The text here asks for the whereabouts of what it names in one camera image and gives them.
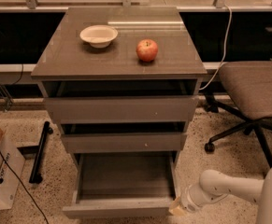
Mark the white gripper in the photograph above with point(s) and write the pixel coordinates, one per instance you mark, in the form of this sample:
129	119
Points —
190	201

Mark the grey top drawer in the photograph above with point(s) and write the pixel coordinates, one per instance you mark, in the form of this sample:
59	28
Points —
119	101

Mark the grey middle drawer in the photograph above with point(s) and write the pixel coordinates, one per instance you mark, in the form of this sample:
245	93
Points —
124	137

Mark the grey drawer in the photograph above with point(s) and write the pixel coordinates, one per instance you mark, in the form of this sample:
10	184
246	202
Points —
135	184
119	101
124	137

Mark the grey bottom drawer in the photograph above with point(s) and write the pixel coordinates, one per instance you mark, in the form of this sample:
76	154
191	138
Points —
135	184

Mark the red apple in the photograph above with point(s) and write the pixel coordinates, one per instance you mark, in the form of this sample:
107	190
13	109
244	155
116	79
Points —
147	50

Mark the grey drawer cabinet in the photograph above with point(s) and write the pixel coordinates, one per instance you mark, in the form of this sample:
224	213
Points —
67	57

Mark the white cardboard box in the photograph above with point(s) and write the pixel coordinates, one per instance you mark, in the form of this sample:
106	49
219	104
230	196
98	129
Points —
11	165

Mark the white paper bowl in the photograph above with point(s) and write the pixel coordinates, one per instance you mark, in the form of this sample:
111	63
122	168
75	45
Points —
98	36

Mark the black bar on floor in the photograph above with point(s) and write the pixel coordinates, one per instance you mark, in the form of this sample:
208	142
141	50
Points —
35	177

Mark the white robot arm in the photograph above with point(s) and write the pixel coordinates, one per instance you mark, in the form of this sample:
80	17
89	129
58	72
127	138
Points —
213	186

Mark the grey office chair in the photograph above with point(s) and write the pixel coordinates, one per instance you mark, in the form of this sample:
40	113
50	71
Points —
249	85

